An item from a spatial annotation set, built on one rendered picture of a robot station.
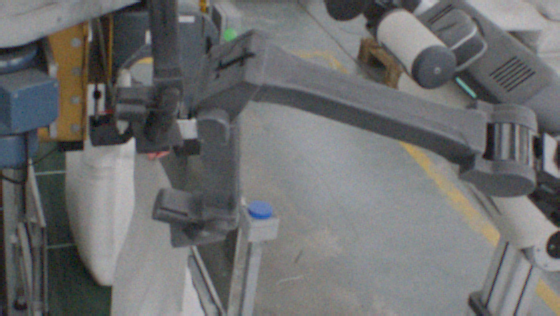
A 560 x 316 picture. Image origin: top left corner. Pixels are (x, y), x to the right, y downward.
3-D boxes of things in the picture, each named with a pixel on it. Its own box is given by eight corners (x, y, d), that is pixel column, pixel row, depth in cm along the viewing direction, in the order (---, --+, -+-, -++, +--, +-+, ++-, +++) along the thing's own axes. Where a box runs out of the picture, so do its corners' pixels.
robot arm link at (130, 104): (180, 91, 162) (177, 64, 168) (121, 86, 159) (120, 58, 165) (171, 136, 170) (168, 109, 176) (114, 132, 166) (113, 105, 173)
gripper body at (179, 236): (165, 213, 154) (175, 205, 147) (218, 207, 158) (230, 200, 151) (170, 247, 153) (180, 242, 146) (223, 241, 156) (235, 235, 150)
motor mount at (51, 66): (63, 139, 167) (63, 66, 159) (29, 142, 165) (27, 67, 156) (45, 76, 189) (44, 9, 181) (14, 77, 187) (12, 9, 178)
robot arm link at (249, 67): (215, 78, 93) (229, 6, 98) (183, 127, 105) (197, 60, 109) (550, 183, 105) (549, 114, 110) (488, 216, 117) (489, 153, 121)
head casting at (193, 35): (211, 118, 200) (223, 2, 185) (109, 124, 192) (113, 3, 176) (179, 64, 224) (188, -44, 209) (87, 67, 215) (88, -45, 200)
